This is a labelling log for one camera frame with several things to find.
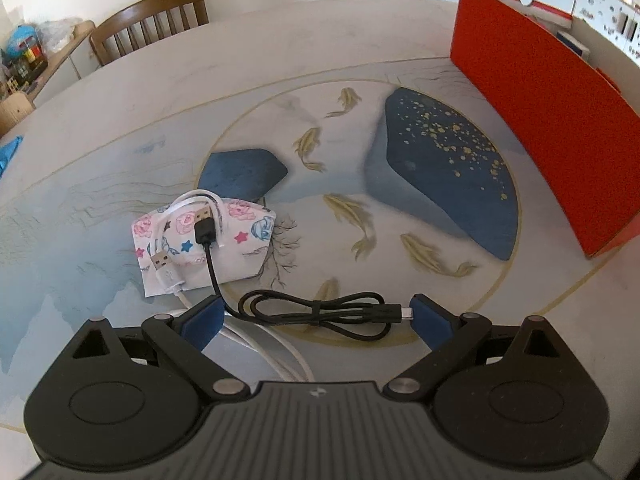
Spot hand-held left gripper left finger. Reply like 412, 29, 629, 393
72, 295, 249, 402

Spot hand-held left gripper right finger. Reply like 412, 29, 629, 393
384, 294, 568, 401

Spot white usb cable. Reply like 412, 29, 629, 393
149, 188, 317, 384

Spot black usb cable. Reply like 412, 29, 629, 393
194, 217, 414, 346

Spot red and white cardboard box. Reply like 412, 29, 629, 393
448, 0, 640, 260

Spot blue and white tissue pack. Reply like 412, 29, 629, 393
555, 30, 592, 59

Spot printed face mask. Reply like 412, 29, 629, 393
130, 198, 278, 299

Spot blue gloves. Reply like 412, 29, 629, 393
0, 134, 25, 177

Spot wooden sideboard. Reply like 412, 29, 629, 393
0, 19, 97, 137

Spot wooden chair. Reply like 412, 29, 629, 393
88, 0, 210, 67

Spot clear plastic bag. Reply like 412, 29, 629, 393
37, 17, 82, 54

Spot white wardrobe cabinet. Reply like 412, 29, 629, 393
422, 0, 640, 69

